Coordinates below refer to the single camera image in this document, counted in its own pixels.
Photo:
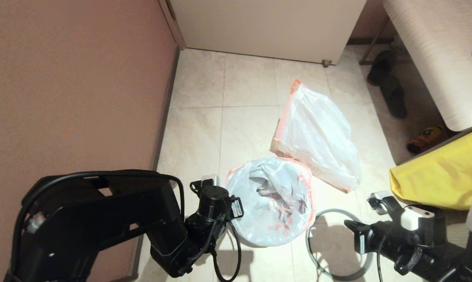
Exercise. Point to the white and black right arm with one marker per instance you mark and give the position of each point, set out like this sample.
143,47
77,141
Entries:
467,243

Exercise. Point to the white red-printed trash bag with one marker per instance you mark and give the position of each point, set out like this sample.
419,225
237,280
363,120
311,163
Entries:
271,203
318,133

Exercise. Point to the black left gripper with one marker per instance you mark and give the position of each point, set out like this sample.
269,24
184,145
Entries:
210,217

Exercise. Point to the yellow nonwoven bag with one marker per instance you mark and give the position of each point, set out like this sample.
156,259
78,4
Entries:
443,176

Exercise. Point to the black round trash bin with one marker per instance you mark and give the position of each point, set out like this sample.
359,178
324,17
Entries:
255,243

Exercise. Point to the light woodgrain table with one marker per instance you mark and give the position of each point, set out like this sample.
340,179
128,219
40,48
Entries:
436,58

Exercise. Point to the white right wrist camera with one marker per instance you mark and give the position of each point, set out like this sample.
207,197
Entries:
408,217

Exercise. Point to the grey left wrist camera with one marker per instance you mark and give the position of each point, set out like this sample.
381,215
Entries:
206,181

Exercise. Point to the black slipper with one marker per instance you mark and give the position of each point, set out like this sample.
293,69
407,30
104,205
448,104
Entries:
394,100
381,68

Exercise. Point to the small metal door fitting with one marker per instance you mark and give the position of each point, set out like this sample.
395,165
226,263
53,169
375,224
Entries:
326,63

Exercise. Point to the white door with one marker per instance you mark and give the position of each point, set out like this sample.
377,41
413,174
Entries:
267,27

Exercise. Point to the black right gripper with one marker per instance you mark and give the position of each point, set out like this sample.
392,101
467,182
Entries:
412,243

